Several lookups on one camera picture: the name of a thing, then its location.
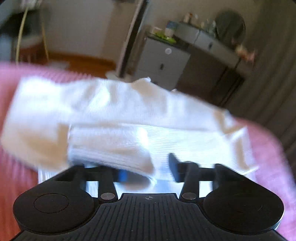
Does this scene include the colourful toy figures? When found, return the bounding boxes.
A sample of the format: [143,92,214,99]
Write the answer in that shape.
[235,44,258,62]

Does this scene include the side table with yellow legs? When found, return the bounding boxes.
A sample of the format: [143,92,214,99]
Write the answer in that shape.
[17,6,49,63]

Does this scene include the blue and white box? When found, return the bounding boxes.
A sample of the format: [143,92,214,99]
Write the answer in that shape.
[165,21,178,37]

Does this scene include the round mirror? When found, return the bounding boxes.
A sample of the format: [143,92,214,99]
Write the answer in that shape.
[215,10,246,45]

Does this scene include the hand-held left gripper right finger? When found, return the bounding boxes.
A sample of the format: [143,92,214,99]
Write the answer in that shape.
[168,153,241,204]

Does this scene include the green tray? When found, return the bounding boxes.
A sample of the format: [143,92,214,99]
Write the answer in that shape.
[154,32,176,43]

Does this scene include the white ribbed knit garment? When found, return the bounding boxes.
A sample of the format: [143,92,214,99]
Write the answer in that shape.
[0,76,259,186]

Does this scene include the grey dressing table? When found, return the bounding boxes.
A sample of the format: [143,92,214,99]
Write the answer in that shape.
[174,23,253,105]

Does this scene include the pink ribbed bed blanket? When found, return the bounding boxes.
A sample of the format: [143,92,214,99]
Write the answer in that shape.
[0,62,296,241]

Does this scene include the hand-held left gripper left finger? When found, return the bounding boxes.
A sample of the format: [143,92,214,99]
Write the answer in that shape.
[54,164,127,203]

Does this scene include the group of bottles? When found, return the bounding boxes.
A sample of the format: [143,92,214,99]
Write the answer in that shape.
[184,13,216,32]

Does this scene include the grey bedside cabinet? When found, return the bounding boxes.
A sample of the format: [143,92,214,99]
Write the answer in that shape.
[135,36,191,87]

